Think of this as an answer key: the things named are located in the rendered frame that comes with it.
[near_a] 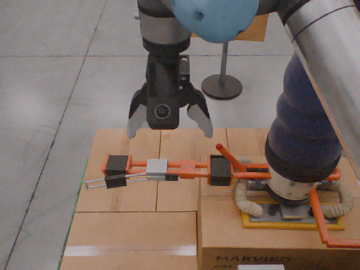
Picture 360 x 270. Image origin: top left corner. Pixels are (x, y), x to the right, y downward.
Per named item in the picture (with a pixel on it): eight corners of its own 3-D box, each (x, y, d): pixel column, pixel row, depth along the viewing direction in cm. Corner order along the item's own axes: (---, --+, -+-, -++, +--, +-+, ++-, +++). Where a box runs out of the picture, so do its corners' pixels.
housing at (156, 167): (168, 166, 119) (168, 158, 116) (166, 181, 114) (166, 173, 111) (148, 166, 119) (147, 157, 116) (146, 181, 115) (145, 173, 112)
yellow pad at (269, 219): (335, 206, 119) (340, 197, 116) (344, 231, 112) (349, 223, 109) (240, 203, 120) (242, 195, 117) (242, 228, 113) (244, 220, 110)
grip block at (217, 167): (230, 164, 120) (231, 153, 116) (232, 187, 113) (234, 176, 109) (207, 164, 120) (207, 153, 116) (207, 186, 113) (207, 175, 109)
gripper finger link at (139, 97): (144, 120, 59) (172, 88, 55) (144, 127, 58) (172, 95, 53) (121, 108, 58) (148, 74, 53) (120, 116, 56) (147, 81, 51)
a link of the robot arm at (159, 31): (193, 18, 43) (130, 18, 43) (193, 49, 46) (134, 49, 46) (192, -6, 48) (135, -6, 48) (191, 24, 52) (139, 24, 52)
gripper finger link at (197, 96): (216, 109, 57) (186, 74, 52) (217, 115, 56) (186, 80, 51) (193, 121, 59) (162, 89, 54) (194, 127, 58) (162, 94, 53)
